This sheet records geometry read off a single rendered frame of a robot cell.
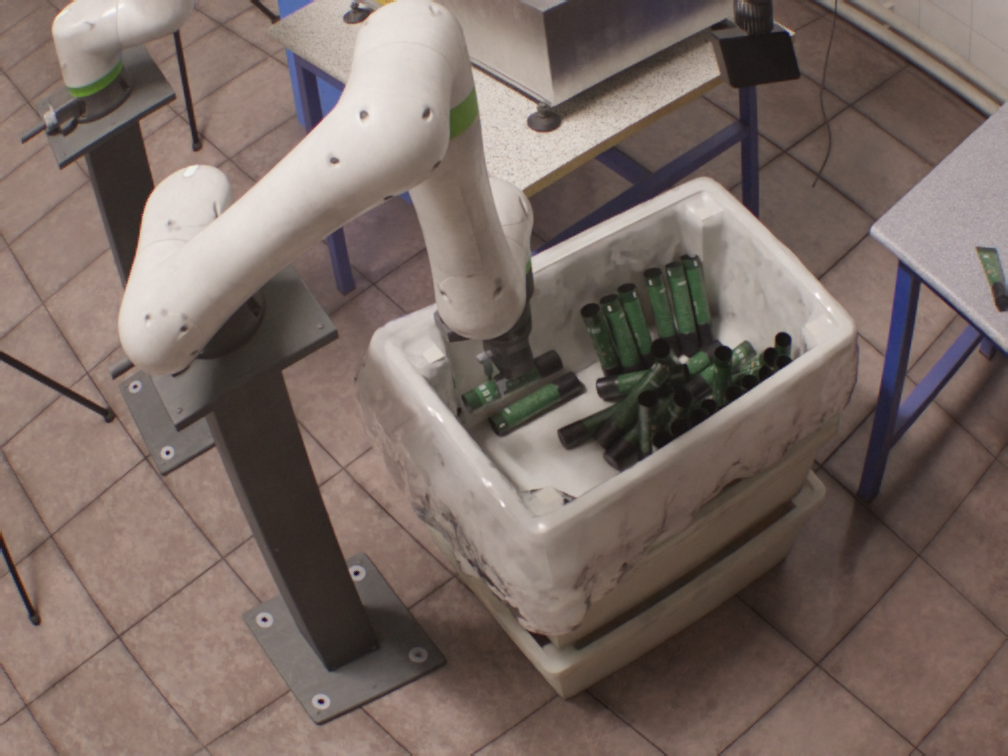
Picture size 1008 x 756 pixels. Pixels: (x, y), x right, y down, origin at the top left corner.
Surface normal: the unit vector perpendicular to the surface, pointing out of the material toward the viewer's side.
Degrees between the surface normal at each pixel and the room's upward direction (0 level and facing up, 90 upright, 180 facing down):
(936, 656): 0
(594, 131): 0
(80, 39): 88
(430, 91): 48
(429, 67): 42
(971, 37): 90
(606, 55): 90
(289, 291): 0
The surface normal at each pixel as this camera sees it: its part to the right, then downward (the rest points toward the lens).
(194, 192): 0.07, -0.61
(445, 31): 0.69, -0.34
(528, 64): -0.75, 0.55
